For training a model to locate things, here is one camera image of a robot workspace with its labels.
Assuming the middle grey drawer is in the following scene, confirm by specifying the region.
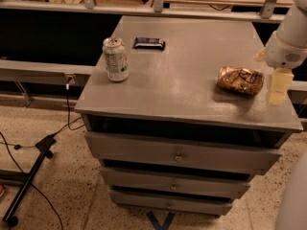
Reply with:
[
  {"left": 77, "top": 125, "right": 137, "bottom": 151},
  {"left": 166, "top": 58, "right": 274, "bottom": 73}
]
[{"left": 101, "top": 167, "right": 250, "bottom": 199}]

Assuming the orange soda can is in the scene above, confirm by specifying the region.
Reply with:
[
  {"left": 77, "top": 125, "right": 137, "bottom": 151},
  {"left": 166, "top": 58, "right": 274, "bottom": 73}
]
[{"left": 217, "top": 66, "right": 265, "bottom": 97}]

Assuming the white green soda can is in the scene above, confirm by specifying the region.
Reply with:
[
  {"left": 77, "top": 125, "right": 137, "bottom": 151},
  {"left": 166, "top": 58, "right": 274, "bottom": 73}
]
[{"left": 103, "top": 37, "right": 129, "bottom": 82}]

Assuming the black stand leg with wheel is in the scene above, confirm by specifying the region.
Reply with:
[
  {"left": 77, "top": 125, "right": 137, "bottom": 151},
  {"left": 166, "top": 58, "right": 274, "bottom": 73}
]
[{"left": 0, "top": 135, "right": 56, "bottom": 227}]

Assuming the grey metal shelf rail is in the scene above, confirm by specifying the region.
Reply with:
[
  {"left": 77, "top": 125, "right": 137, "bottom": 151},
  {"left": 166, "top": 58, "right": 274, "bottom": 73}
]
[{"left": 0, "top": 0, "right": 295, "bottom": 23}]

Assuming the grey drawer cabinet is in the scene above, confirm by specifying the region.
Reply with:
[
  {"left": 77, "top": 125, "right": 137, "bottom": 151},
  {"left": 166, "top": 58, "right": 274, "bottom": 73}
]
[{"left": 76, "top": 16, "right": 302, "bottom": 204}]

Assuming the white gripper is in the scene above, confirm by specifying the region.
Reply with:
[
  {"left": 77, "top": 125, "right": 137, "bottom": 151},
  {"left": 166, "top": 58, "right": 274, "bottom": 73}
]
[{"left": 253, "top": 31, "right": 307, "bottom": 105}]

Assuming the black floor cable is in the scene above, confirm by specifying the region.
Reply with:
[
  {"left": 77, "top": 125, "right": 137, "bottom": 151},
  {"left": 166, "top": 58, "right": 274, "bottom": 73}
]
[{"left": 0, "top": 83, "right": 86, "bottom": 230}]

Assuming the grey side bench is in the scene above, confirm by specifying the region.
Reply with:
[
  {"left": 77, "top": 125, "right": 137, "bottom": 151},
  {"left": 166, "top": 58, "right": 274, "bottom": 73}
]
[{"left": 0, "top": 59, "right": 94, "bottom": 86}]

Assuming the bottom grey drawer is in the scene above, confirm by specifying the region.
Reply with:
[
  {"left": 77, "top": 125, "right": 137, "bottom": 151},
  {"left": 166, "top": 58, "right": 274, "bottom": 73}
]
[{"left": 109, "top": 190, "right": 232, "bottom": 216}]

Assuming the top grey drawer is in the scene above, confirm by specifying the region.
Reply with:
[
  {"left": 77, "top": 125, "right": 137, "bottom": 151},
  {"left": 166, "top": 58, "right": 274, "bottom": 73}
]
[{"left": 85, "top": 131, "right": 280, "bottom": 174}]

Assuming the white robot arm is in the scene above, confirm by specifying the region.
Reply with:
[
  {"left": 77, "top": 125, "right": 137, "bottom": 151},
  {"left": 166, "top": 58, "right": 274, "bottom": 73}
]
[{"left": 254, "top": 0, "right": 307, "bottom": 105}]

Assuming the grey drawer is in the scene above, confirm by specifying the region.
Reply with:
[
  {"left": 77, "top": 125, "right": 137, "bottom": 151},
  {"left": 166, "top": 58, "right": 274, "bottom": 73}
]
[
  {"left": 109, "top": 190, "right": 232, "bottom": 216},
  {"left": 101, "top": 167, "right": 250, "bottom": 199},
  {"left": 85, "top": 131, "right": 280, "bottom": 174}
]

